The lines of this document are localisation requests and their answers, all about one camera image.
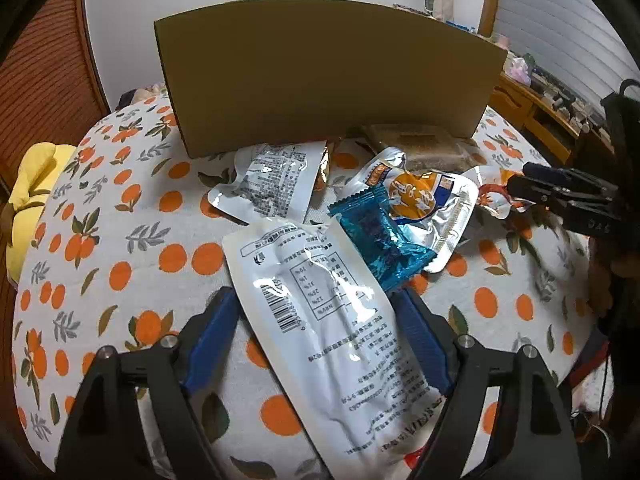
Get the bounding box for white foil snack packet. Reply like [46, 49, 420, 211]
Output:
[207, 142, 329, 224]

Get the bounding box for wooden cabinet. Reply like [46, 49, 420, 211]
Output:
[492, 72, 617, 167]

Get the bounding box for white red snack packet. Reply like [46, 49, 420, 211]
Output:
[222, 217, 447, 480]

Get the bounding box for orange print blanket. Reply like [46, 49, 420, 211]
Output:
[10, 92, 609, 480]

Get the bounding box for small red white packet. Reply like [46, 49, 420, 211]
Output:
[475, 167, 532, 219]

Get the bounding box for yellow plush toy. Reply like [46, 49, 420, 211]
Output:
[0, 142, 77, 282]

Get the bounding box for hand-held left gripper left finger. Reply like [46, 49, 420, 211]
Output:
[55, 287, 241, 480]

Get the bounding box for brown cardboard box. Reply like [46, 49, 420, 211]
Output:
[154, 0, 509, 159]

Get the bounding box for floral cloth pile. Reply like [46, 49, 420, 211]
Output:
[502, 54, 535, 87]

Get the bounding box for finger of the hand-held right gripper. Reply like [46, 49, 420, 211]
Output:
[522, 162, 621, 198]
[507, 176, 618, 235]

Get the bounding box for window blind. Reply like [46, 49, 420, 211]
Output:
[479, 0, 640, 107]

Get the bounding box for brown cracker pack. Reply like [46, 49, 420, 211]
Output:
[361, 124, 489, 175]

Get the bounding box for orange silver snack packet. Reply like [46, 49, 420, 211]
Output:
[356, 147, 480, 274]

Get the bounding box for wooden slatted wardrobe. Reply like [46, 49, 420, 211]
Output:
[0, 0, 112, 191]

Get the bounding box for blue foil candy wrapper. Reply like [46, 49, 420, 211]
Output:
[327, 185, 437, 294]

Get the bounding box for person's right hand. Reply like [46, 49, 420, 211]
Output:
[587, 237, 619, 317]

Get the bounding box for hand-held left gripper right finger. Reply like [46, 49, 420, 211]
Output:
[392, 287, 583, 480]

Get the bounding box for orange foil wrapper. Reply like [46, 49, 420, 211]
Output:
[312, 140, 344, 194]

